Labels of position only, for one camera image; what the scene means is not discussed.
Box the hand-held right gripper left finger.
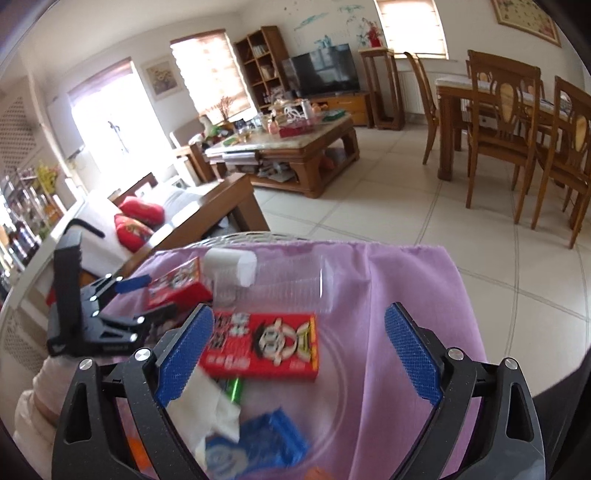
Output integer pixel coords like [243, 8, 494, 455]
[52, 302, 215, 480]

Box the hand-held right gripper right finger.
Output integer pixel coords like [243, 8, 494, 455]
[384, 302, 546, 480]

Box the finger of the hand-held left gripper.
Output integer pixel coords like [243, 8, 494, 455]
[92, 302, 178, 344]
[81, 273, 152, 308]

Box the small red printed box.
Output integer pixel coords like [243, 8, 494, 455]
[148, 257, 214, 310]

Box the white tissue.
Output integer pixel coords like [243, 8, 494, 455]
[166, 367, 243, 467]

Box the large red printed box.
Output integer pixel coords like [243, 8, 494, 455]
[198, 311, 321, 383]

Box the person's left forearm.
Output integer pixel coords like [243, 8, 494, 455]
[13, 355, 65, 480]

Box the red cushion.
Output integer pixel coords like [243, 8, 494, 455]
[119, 196, 165, 227]
[115, 215, 153, 252]

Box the metal bottle rack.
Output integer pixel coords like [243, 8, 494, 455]
[0, 166, 65, 287]

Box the purple cloth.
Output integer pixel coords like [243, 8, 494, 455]
[92, 242, 490, 480]

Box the white plastic cup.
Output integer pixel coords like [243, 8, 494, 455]
[203, 248, 258, 287]

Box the blue packet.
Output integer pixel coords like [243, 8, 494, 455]
[203, 408, 309, 476]

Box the clear plastic cup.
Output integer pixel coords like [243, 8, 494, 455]
[215, 258, 335, 315]

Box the white wicker round table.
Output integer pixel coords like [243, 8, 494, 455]
[198, 230, 319, 246]

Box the wooden armchair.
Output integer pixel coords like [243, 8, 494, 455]
[170, 117, 218, 185]

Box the small framed sunflower picture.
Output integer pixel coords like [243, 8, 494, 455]
[143, 58, 178, 100]

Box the pink basket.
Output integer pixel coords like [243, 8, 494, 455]
[268, 99, 324, 138]

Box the window blind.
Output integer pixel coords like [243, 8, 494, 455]
[374, 0, 448, 58]
[170, 30, 252, 116]

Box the wooden coffee table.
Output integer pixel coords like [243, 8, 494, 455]
[204, 113, 361, 199]

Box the wooden dining chair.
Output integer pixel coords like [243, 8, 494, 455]
[531, 76, 591, 250]
[404, 52, 439, 166]
[465, 50, 542, 224]

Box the wooden dining table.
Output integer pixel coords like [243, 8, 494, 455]
[435, 76, 591, 183]

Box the wooden television cabinet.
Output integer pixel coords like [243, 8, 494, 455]
[309, 91, 375, 127]

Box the wooden bookshelf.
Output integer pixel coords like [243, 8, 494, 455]
[233, 26, 301, 114]

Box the white radiator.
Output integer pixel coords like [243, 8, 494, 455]
[397, 69, 439, 116]

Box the black television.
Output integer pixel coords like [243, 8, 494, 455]
[281, 45, 361, 99]

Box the tall wooden stand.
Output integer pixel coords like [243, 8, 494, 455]
[359, 47, 406, 131]

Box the red flower decoration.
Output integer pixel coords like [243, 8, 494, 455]
[362, 18, 384, 48]

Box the large framed floral picture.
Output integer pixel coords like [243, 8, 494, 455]
[489, 0, 561, 47]

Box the wooden frame sofa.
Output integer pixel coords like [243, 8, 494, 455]
[69, 172, 271, 296]

